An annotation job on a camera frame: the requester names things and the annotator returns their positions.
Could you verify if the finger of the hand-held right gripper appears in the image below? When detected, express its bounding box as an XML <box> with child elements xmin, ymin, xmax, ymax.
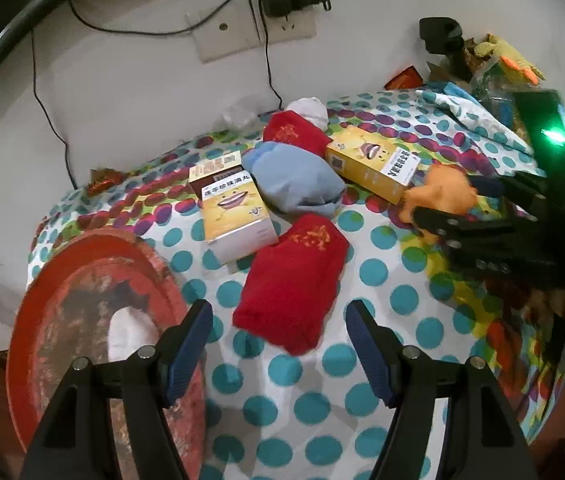
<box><xmin>469</xmin><ymin>175</ymin><xmax>552</xmax><ymax>212</ymax></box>
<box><xmin>414</xmin><ymin>207</ymin><xmax>544</xmax><ymax>282</ymax></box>

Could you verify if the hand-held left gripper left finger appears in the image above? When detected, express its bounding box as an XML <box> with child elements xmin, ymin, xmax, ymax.
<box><xmin>20</xmin><ymin>299</ymin><xmax>214</xmax><ymax>480</ymax></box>

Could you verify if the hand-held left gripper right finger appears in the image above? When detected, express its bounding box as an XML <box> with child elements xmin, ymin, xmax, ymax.
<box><xmin>345</xmin><ymin>299</ymin><xmax>546</xmax><ymax>480</ymax></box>

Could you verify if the orange pig toy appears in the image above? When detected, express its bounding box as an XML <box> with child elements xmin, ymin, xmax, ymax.
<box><xmin>397</xmin><ymin>165</ymin><xmax>478</xmax><ymax>226</ymax></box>

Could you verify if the red sock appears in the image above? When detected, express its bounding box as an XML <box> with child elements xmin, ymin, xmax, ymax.
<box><xmin>262</xmin><ymin>110</ymin><xmax>333</xmax><ymax>158</ymax></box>
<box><xmin>232</xmin><ymin>213</ymin><xmax>351</xmax><ymax>356</ymax></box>

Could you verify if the round red tray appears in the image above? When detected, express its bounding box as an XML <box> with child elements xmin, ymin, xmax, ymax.
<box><xmin>6</xmin><ymin>227</ymin><xmax>208</xmax><ymax>480</ymax></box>

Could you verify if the yellow medicine box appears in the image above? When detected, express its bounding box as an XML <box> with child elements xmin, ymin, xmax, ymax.
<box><xmin>200</xmin><ymin>172</ymin><xmax>279</xmax><ymax>266</ymax></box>
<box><xmin>325</xmin><ymin>127</ymin><xmax>421</xmax><ymax>205</ymax></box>

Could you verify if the grey white sock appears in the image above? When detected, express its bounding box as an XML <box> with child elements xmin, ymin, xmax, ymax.
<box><xmin>285</xmin><ymin>96</ymin><xmax>328</xmax><ymax>131</ymax></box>

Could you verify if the polka dot cloth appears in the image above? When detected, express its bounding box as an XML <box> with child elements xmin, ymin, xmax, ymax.
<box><xmin>27</xmin><ymin>87</ymin><xmax>565</xmax><ymax>480</ymax></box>

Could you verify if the yellow knitted toy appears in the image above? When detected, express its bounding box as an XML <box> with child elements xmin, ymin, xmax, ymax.
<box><xmin>473</xmin><ymin>34</ymin><xmax>546</xmax><ymax>83</ymax></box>

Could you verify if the red packet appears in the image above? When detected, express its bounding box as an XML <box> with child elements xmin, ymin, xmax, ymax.
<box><xmin>385</xmin><ymin>66</ymin><xmax>423</xmax><ymax>92</ymax></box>

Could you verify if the black device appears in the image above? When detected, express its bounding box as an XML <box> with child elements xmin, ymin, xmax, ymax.
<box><xmin>419</xmin><ymin>16</ymin><xmax>468</xmax><ymax>83</ymax></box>

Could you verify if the light blue sock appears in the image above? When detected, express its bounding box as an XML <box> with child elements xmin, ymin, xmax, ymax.
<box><xmin>241</xmin><ymin>141</ymin><xmax>347</xmax><ymax>218</ymax></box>

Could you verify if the brown and white box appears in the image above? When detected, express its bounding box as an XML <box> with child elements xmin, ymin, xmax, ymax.
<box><xmin>188</xmin><ymin>151</ymin><xmax>244</xmax><ymax>198</ymax></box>

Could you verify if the orange snack wrapper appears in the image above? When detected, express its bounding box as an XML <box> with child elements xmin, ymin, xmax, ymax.
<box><xmin>87</xmin><ymin>169</ymin><xmax>126</xmax><ymax>196</ymax></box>

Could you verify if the clear plastic bag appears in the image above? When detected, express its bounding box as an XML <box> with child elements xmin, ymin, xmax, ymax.
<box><xmin>215</xmin><ymin>95</ymin><xmax>263</xmax><ymax>133</ymax></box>

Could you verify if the white wall power socket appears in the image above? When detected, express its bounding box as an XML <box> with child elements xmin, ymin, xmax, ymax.
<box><xmin>250</xmin><ymin>0</ymin><xmax>318</xmax><ymax>44</ymax></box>

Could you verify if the black television power cable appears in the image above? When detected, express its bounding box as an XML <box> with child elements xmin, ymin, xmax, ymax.
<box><xmin>30</xmin><ymin>29</ymin><xmax>77</xmax><ymax>191</ymax></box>

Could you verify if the thin black charger cable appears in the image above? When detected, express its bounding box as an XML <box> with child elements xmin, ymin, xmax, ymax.
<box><xmin>69</xmin><ymin>0</ymin><xmax>333</xmax><ymax>36</ymax></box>

